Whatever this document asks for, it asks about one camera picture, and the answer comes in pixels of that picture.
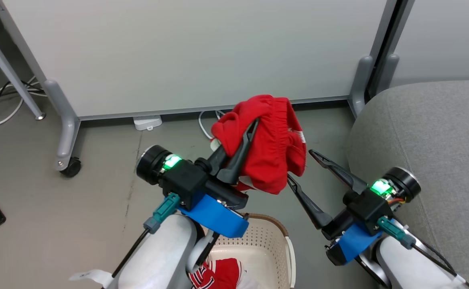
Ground white cables and power strip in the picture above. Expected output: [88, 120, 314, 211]
[0, 75, 47, 129]

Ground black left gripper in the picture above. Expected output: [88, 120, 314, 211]
[137, 118, 260, 209]

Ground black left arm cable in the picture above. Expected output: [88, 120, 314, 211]
[111, 192, 181, 278]

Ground red lettered jersey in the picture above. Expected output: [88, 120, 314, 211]
[188, 258, 244, 289]

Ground red mesh shorts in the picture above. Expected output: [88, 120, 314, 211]
[211, 94, 307, 195]

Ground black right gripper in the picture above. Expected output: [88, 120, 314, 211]
[286, 149, 422, 234]

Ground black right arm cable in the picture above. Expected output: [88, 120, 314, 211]
[376, 216, 469, 289]

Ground small white power strip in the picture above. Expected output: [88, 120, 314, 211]
[133, 115, 163, 131]

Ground black caster wheel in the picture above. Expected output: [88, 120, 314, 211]
[59, 157, 82, 178]

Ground looped white cable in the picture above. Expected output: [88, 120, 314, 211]
[198, 110, 226, 142]

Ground grey fabric sofa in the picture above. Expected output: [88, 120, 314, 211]
[347, 80, 469, 289]

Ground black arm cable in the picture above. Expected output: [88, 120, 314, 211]
[111, 192, 181, 278]
[376, 216, 469, 289]

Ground beige perforated laundry basket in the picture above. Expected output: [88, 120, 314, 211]
[194, 213, 297, 289]

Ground white label tag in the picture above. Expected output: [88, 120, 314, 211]
[69, 269, 115, 288]

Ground white partition board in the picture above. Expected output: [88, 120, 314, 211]
[373, 0, 469, 99]
[0, 0, 399, 173]

